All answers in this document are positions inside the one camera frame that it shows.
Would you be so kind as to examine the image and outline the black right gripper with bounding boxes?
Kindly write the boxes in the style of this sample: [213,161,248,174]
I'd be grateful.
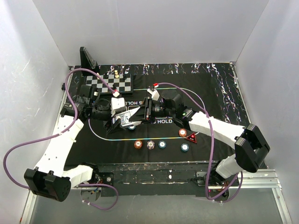
[129,97,174,124]

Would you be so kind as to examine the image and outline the blue playing card box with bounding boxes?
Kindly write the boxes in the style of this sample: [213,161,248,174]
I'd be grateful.
[112,108,141,128]

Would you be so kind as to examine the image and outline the orange red chip stack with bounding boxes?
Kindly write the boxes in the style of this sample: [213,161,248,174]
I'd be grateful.
[134,140,142,149]

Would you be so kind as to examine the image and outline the pink blue chip stack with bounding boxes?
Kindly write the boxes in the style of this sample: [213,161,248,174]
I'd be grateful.
[147,140,155,150]

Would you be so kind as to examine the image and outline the green blue chip stack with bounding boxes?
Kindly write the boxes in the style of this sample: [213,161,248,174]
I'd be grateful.
[158,141,166,149]

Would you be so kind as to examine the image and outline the orange chips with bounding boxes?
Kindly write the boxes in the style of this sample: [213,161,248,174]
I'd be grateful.
[178,128,187,137]

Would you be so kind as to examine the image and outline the red black triangular all-in marker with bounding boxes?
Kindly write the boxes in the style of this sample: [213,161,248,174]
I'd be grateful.
[186,133,197,143]

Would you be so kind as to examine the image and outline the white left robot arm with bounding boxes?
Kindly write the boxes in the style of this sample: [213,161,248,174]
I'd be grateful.
[24,104,118,202]

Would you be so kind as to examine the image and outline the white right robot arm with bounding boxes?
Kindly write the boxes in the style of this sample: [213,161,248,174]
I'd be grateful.
[129,90,270,186]

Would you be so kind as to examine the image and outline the black poker table mat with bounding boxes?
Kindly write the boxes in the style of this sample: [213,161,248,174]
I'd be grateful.
[66,74,234,166]

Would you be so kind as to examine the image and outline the black marbled table cover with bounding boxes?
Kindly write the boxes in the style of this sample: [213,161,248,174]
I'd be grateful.
[63,62,264,163]

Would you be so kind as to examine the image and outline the black white chessboard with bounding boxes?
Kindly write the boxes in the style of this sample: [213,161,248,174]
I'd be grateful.
[85,74,133,95]

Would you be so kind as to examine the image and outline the black triangular stand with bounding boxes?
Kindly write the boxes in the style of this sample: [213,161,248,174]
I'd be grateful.
[79,47,100,73]

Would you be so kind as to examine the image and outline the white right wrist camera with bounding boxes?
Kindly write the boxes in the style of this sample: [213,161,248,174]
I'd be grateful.
[147,88,160,101]

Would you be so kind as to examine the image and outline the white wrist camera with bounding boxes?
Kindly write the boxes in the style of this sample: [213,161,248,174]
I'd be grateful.
[111,98,126,115]
[147,88,160,101]

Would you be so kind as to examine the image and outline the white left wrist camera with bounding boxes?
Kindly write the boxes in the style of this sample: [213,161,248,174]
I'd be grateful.
[111,98,126,115]

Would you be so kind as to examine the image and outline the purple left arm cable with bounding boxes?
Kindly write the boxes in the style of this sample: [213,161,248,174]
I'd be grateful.
[3,68,120,189]

